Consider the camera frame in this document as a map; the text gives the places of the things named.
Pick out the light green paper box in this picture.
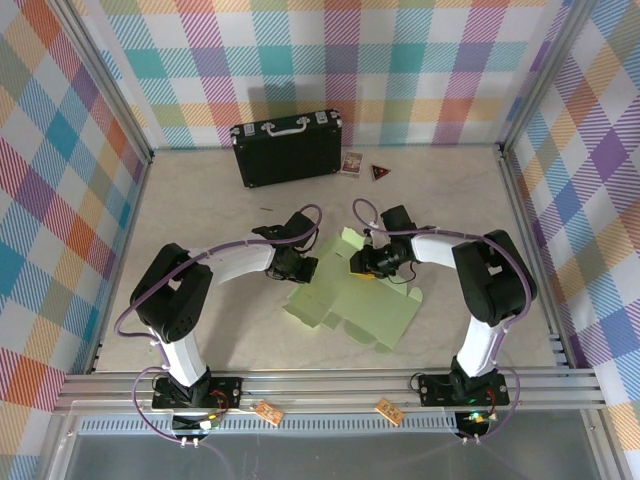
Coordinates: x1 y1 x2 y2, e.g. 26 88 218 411
282 225 424 355

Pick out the small printed card box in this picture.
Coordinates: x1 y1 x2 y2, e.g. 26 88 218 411
339 151 362 179

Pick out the orange tag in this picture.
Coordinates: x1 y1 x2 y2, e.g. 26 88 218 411
374 398 404 424
252 399 284 426

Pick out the grey metal panel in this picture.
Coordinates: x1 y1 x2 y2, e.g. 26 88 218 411
42 432 626 480

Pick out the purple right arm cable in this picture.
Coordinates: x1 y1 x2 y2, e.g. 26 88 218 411
351 198 535 446

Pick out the black briefcase with white handle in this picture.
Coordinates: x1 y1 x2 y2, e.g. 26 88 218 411
229 110 344 189

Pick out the aluminium mounting rail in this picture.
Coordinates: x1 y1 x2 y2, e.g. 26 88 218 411
52 367 609 414

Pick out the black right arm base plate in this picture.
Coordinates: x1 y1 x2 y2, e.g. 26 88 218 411
417 373 511 407

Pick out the aluminium side rail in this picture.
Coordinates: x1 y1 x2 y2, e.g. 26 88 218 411
492 142 581 369
82 149 154 374

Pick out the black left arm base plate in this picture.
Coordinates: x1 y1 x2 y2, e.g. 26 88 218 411
151 377 245 409

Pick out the grey slotted cable duct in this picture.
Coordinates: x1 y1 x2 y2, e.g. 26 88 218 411
79 417 459 434

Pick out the aluminium frame post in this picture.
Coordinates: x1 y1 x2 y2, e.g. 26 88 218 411
47 0 156 164
499 0 601 156

